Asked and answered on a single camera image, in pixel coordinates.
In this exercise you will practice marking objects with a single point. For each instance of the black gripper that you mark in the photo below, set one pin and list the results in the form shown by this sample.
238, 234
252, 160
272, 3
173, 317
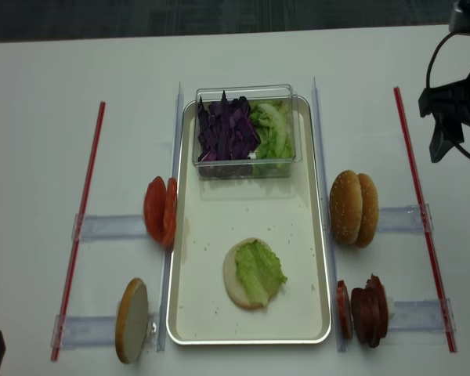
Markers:
450, 100

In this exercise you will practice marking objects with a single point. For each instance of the green lettuce leaf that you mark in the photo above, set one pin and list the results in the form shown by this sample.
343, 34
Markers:
259, 271

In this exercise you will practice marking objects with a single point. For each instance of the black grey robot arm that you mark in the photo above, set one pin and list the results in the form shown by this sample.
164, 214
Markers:
459, 24

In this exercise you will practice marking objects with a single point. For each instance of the rear meat slices stack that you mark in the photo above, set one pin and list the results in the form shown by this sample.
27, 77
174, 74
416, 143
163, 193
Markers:
370, 312

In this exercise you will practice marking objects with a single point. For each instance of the green lettuce in container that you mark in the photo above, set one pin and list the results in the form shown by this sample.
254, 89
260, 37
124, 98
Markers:
270, 119

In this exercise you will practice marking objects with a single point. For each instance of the front meat slice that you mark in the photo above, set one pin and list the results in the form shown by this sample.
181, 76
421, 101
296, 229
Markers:
344, 312

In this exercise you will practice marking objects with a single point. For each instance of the tomato slice inner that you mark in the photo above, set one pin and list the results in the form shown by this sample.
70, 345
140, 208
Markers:
169, 217

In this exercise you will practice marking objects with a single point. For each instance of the tomato slice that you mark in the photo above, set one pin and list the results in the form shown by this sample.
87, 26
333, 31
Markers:
169, 217
154, 208

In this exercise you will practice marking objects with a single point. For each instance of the tomato slice outer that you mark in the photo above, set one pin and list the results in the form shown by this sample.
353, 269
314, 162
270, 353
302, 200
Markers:
154, 208

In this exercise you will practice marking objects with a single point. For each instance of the right red strip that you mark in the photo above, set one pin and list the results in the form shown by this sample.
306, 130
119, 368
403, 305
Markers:
450, 337

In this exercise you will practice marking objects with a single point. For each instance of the red strip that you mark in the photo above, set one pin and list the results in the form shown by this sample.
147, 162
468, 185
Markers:
450, 337
78, 231

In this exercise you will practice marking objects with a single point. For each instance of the right upper clear pusher track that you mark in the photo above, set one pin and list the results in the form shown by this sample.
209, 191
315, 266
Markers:
408, 219

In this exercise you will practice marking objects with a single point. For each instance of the clear pusher track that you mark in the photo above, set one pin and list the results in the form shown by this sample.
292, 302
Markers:
426, 316
76, 332
408, 219

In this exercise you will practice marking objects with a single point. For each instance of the sesame bun top outer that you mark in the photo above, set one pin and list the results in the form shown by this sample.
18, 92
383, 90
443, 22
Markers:
370, 211

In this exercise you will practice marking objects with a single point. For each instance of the sesame bun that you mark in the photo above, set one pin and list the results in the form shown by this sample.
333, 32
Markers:
346, 207
370, 211

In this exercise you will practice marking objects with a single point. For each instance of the sesame bun top inner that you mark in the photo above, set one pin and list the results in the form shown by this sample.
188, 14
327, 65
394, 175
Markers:
346, 207

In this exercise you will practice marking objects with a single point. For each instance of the white pusher block lower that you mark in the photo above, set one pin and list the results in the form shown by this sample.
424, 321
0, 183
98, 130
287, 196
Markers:
391, 309

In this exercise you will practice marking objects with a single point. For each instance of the right lower clear pusher track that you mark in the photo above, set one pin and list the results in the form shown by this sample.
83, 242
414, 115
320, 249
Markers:
426, 316

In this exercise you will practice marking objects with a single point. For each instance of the clear plastic salad container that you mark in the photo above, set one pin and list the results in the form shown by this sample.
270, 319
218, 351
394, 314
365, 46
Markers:
242, 169

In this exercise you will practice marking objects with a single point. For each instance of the purple cabbage shreds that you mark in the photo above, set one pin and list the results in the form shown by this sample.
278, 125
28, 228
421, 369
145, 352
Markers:
226, 132

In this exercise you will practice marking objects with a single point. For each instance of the cream metal tray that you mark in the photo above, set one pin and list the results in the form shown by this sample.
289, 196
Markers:
215, 215

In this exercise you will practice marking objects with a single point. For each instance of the bun bottom on tray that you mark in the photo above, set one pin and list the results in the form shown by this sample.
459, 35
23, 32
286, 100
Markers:
233, 286

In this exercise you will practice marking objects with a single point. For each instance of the standing bun half left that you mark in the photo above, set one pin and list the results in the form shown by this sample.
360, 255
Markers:
131, 322

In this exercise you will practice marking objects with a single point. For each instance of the left red strip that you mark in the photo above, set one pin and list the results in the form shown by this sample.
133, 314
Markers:
78, 231

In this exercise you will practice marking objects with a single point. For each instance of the left lower clear pusher track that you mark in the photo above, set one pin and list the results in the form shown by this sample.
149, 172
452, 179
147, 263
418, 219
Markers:
76, 332

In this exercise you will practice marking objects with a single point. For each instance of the left clear divider rail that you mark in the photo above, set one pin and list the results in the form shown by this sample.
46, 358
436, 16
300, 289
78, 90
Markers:
162, 330

